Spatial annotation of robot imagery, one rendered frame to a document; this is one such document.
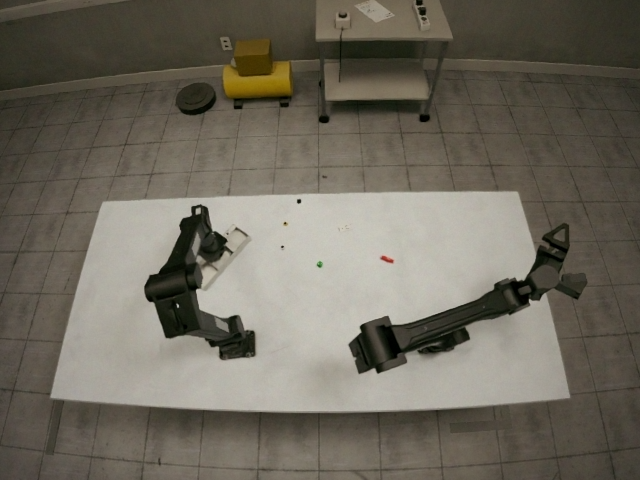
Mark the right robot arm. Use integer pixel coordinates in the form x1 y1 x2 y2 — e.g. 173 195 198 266
348 257 588 374

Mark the white three-compartment bin rack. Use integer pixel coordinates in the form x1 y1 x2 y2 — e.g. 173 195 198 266
199 224 252 290

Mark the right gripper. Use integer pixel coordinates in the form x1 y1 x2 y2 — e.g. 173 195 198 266
529 223 570 273

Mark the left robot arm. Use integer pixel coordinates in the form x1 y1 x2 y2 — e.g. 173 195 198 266
144 204 256 360

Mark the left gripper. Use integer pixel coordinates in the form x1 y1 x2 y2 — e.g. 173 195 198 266
198 231 228 263

